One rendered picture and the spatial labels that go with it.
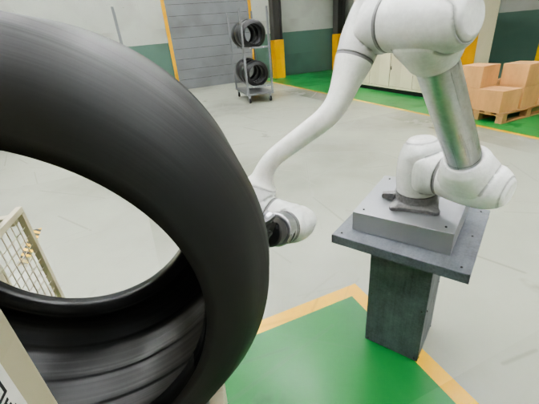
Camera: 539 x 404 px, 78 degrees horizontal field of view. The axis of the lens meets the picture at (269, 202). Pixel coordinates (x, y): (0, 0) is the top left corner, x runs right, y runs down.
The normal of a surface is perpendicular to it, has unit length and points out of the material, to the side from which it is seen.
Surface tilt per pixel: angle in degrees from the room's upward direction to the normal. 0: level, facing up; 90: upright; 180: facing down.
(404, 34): 107
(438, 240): 90
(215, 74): 90
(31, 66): 48
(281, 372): 0
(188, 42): 90
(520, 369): 0
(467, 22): 85
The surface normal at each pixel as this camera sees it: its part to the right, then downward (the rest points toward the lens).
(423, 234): -0.59, 0.40
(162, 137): 0.66, -0.26
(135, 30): 0.40, 0.39
